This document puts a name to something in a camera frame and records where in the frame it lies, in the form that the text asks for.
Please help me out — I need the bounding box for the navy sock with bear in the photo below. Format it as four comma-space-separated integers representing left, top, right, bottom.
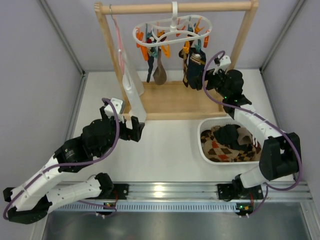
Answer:
186, 47, 207, 91

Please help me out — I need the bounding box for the white plastic clip hanger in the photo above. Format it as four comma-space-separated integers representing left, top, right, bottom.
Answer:
132, 1, 213, 48

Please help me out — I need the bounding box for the brown striped sock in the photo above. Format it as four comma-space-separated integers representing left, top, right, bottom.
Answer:
236, 127, 259, 152

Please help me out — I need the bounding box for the dark navy sock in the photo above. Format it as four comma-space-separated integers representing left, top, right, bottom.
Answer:
146, 47, 158, 83

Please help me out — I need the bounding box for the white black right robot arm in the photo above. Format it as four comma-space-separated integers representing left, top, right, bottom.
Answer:
202, 69, 303, 196

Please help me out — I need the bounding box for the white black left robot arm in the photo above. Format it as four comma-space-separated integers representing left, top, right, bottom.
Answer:
3, 107, 145, 225

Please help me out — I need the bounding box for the wooden clothes rack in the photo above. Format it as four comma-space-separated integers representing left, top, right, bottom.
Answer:
94, 0, 259, 120

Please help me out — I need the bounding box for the white perforated plastic basket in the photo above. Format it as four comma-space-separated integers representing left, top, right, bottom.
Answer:
198, 117, 262, 165

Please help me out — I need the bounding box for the white hanging cloth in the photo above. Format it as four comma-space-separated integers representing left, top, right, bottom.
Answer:
122, 51, 147, 123

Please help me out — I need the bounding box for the argyle patterned sock in basket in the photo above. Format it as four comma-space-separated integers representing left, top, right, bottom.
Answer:
200, 125, 262, 164

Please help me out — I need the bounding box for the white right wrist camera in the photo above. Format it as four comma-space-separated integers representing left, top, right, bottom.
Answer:
213, 55, 231, 74

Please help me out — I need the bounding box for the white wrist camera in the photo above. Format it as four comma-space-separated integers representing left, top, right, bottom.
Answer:
102, 97, 125, 123
213, 55, 231, 74

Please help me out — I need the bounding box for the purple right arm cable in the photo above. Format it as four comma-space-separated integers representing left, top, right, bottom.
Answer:
201, 51, 303, 217

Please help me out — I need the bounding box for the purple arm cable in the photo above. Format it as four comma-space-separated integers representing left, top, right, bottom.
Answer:
2, 97, 121, 222
201, 51, 303, 217

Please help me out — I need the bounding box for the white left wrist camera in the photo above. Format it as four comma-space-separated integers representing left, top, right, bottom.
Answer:
102, 97, 125, 123

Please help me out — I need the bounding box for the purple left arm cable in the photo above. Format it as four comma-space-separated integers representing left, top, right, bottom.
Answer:
2, 97, 121, 222

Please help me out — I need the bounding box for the perforated cable tray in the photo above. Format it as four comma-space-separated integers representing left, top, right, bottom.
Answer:
57, 202, 240, 213

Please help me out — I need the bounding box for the aluminium rail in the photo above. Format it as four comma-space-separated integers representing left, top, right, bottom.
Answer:
54, 181, 313, 201

